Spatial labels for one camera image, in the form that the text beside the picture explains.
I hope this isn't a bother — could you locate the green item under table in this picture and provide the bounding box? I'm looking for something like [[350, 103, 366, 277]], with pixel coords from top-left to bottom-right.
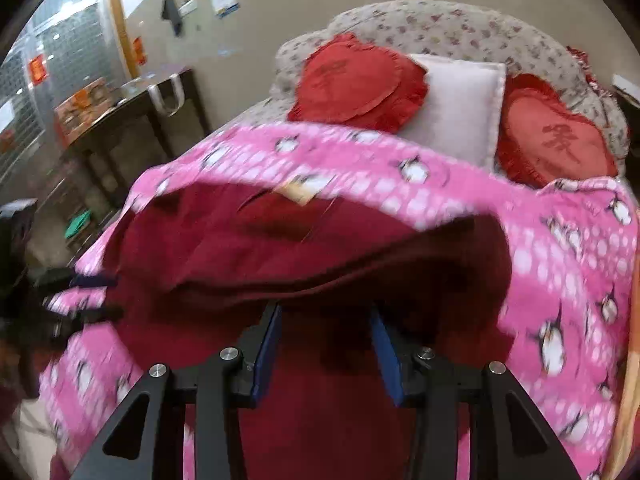
[[64, 210, 92, 240]]

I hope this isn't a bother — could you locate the dark cloth hanging on wall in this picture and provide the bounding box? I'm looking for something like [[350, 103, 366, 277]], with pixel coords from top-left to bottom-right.
[[160, 0, 183, 37]]

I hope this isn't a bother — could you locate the orange cartoon blanket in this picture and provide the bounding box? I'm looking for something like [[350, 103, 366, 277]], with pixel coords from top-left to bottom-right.
[[603, 254, 640, 479]]

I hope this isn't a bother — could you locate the pink penguin print quilt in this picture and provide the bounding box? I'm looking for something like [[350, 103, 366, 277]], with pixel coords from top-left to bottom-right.
[[41, 122, 639, 479]]

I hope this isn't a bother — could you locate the left red heart pillow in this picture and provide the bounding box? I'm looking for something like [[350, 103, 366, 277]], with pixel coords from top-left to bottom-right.
[[288, 34, 428, 134]]

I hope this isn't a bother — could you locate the dark wooden side table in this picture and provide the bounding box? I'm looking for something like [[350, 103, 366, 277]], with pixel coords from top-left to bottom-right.
[[66, 66, 212, 209]]

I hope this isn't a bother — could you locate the red door decoration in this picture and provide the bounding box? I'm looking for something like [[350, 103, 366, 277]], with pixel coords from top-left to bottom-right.
[[132, 37, 148, 66]]

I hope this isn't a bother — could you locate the red heart pillow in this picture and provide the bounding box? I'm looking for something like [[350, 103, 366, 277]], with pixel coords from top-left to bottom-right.
[[288, 34, 428, 134], [496, 74, 618, 188]]

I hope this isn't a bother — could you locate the white square pillow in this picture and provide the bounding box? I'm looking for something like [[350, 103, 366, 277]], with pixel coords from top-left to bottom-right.
[[399, 53, 506, 171]]

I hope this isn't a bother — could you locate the dark red fleece garment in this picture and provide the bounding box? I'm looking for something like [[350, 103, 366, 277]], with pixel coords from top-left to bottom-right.
[[99, 183, 512, 479]]

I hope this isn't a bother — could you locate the floral padded headboard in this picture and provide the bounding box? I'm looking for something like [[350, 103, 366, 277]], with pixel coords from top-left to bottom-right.
[[232, 0, 630, 176]]

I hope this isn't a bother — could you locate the colourful gift box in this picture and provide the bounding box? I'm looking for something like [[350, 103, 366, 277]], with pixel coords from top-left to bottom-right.
[[54, 78, 114, 148]]

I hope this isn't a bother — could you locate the right red heart pillow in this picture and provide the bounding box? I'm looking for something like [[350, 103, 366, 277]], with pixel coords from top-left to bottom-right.
[[496, 74, 618, 188]]

